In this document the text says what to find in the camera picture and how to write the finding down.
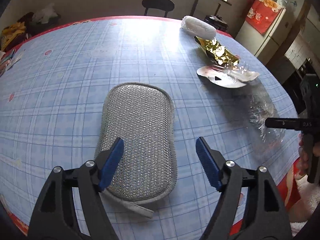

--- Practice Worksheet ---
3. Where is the grey mesh scrubbing pad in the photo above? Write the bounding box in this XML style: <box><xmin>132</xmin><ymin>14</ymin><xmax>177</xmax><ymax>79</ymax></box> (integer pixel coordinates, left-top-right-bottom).
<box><xmin>95</xmin><ymin>82</ymin><xmax>177</xmax><ymax>218</ymax></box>

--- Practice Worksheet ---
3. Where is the clear crushed plastic bottle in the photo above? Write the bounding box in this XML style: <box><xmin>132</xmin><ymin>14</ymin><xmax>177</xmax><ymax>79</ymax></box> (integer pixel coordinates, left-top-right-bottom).
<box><xmin>234</xmin><ymin>79</ymin><xmax>285</xmax><ymax>154</ymax></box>

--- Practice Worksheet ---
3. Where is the white snack pouch wrapper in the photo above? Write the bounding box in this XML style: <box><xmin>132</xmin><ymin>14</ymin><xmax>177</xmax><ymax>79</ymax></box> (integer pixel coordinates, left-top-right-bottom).
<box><xmin>196</xmin><ymin>64</ymin><xmax>259</xmax><ymax>88</ymax></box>

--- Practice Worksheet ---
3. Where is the gold foil wrapper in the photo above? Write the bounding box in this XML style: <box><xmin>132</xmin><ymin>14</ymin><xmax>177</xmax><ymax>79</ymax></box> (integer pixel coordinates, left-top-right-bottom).
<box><xmin>194</xmin><ymin>36</ymin><xmax>240</xmax><ymax>67</ymax></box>

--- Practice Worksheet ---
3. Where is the right hand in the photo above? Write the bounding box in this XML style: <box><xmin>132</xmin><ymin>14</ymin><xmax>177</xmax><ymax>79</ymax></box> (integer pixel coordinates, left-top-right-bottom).
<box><xmin>296</xmin><ymin>133</ymin><xmax>320</xmax><ymax>180</ymax></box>

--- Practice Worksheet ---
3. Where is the white refrigerator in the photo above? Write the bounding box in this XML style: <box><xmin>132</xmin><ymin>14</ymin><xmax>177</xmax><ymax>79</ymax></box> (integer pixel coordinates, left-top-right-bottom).
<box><xmin>235</xmin><ymin>4</ymin><xmax>287</xmax><ymax>65</ymax></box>

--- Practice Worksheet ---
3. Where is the blue plaid tablecloth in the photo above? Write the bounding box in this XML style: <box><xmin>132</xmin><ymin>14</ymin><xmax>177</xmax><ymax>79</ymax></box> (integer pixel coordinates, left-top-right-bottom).
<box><xmin>1</xmin><ymin>17</ymin><xmax>298</xmax><ymax>239</ymax></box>

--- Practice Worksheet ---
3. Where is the red cloth on refrigerator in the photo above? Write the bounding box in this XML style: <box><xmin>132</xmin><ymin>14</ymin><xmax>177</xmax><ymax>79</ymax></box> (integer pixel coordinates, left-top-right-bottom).
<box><xmin>246</xmin><ymin>0</ymin><xmax>283</xmax><ymax>35</ymax></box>

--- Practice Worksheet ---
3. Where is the stool with clutter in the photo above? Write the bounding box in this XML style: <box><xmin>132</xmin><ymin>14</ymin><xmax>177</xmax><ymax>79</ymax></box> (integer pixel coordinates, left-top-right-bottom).
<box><xmin>17</xmin><ymin>3</ymin><xmax>61</xmax><ymax>36</ymax></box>

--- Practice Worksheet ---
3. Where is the black round-back chair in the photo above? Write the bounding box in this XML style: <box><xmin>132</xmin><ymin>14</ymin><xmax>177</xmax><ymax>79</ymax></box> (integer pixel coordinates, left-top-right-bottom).
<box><xmin>142</xmin><ymin>0</ymin><xmax>175</xmax><ymax>18</ymax></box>

